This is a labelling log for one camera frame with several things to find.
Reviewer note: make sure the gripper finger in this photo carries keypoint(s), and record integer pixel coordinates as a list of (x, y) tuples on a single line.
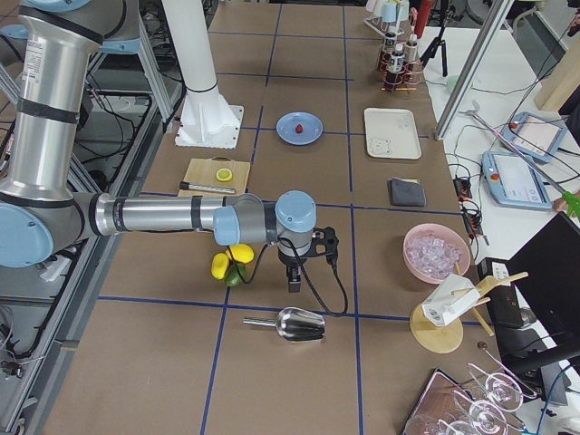
[(294, 279)]

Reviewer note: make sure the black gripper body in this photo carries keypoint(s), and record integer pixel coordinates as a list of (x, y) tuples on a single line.
[(290, 261)]

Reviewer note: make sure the blue plate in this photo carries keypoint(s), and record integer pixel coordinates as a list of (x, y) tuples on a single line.
[(313, 128)]

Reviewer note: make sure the metal scoop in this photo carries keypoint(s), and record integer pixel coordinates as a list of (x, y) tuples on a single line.
[(294, 325)]

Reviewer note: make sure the yellow lemon round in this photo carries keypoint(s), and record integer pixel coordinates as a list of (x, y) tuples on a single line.
[(241, 253)]

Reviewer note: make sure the green avocado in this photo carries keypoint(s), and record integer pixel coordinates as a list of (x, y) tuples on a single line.
[(236, 274)]

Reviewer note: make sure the yellow lemon oblong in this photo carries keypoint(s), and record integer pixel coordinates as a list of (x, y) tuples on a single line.
[(219, 266)]

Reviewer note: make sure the lemon half slice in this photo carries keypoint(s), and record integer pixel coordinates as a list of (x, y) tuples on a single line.
[(224, 175)]

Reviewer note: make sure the wooden cutting board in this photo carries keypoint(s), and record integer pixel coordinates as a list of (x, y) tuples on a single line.
[(203, 172)]

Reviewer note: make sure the grey folded cloth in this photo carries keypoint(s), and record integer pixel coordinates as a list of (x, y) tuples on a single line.
[(406, 193)]

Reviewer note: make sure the steel rod black tip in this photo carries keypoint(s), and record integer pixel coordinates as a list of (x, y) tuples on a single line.
[(184, 185)]

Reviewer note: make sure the pink bowl of ice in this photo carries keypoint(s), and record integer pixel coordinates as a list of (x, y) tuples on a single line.
[(432, 252)]

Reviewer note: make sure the wooden round stand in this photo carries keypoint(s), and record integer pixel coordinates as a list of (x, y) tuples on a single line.
[(447, 339)]

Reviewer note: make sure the cream bear tray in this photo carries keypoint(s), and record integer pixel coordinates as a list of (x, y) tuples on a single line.
[(391, 134)]

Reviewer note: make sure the white paper carton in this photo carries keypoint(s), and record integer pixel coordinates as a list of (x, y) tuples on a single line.
[(451, 299)]

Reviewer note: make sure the dark drink bottle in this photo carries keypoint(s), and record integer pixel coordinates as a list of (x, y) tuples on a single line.
[(389, 43), (411, 49), (397, 59)]

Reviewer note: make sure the near teach pendant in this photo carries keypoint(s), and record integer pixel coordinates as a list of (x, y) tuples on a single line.
[(512, 183)]

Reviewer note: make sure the teach pendant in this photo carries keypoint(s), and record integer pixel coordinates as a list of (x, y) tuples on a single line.
[(535, 136), (512, 183)]

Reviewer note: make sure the wine glass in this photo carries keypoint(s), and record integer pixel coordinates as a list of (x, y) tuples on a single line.
[(491, 398)]

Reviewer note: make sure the black monitor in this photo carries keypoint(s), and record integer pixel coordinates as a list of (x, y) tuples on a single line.
[(551, 259)]

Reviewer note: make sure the far teach pendant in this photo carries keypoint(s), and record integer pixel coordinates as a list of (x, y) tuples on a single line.
[(535, 136)]

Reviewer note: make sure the black small tripod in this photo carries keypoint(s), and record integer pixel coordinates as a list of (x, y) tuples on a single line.
[(439, 43)]

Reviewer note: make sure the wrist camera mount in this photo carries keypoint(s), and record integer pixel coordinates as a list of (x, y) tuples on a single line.
[(325, 243)]

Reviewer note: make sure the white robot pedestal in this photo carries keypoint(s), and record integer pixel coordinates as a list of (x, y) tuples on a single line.
[(206, 120)]

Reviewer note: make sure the copper wire bottle rack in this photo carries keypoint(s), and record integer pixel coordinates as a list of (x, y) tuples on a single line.
[(407, 80)]

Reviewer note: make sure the white wire cup rack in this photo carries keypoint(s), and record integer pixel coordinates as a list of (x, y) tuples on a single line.
[(387, 15)]

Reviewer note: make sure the aluminium frame post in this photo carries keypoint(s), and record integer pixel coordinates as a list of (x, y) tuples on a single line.
[(497, 14)]

